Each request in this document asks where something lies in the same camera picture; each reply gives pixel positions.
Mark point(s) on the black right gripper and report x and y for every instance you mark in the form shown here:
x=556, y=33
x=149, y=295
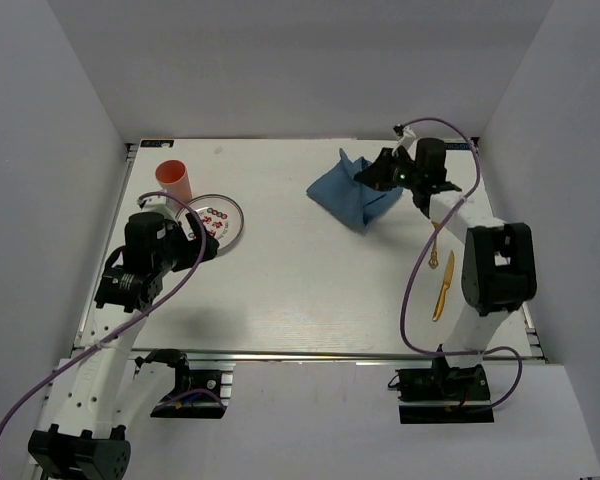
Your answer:
x=377, y=175

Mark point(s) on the left table corner label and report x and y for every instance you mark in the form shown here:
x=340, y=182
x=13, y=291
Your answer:
x=156, y=143

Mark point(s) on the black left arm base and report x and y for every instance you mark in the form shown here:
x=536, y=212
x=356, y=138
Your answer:
x=197, y=391

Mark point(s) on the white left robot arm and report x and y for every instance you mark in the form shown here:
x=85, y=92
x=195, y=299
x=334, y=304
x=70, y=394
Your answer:
x=89, y=437

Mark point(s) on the aluminium table edge rail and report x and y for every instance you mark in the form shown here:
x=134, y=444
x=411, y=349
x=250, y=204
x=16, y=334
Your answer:
x=295, y=356

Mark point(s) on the table corner label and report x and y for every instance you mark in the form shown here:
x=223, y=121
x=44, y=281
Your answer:
x=156, y=143
x=460, y=146

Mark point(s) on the gold knife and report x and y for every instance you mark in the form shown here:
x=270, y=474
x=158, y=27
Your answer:
x=445, y=286

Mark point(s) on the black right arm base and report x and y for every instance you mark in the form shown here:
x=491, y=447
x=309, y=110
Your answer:
x=423, y=399

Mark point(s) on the blue cloth napkin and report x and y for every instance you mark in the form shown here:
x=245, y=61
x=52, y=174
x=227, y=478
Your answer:
x=353, y=204

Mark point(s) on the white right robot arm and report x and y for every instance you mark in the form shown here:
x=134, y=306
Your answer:
x=498, y=267

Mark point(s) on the right table corner label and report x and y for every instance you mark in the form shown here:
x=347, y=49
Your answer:
x=460, y=146

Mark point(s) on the white plate with red characters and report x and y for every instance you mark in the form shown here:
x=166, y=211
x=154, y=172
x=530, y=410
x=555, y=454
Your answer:
x=222, y=217

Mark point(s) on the pink plastic cup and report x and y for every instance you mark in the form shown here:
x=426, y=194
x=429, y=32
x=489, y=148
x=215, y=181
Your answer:
x=172, y=176

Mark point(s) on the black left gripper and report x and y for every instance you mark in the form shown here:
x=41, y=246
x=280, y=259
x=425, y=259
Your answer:
x=191, y=247

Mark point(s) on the gold fork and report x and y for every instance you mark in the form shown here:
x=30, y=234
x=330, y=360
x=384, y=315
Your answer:
x=433, y=261

